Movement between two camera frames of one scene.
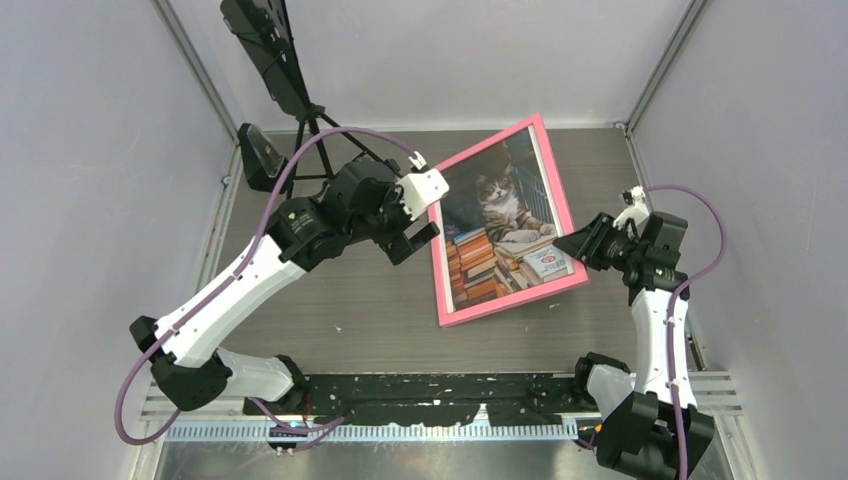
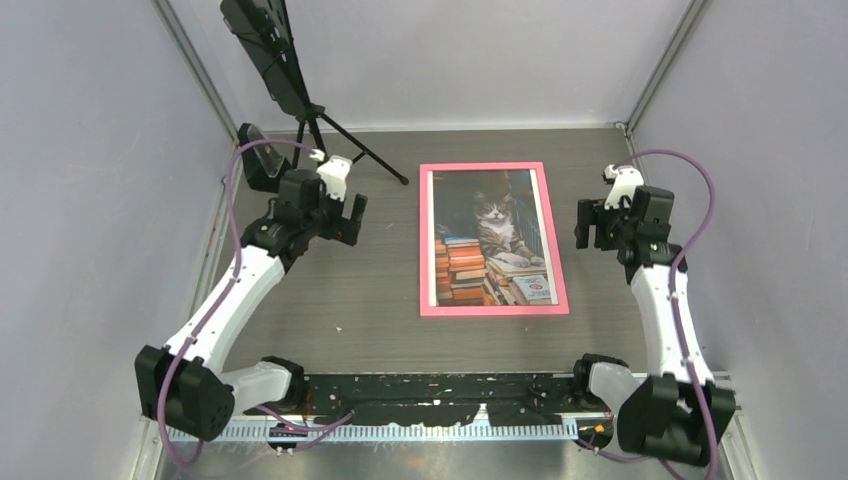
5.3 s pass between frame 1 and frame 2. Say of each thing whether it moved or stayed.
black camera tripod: stayed
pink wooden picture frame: moved
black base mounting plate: stayed
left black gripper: moved
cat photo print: moved
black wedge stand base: stayed
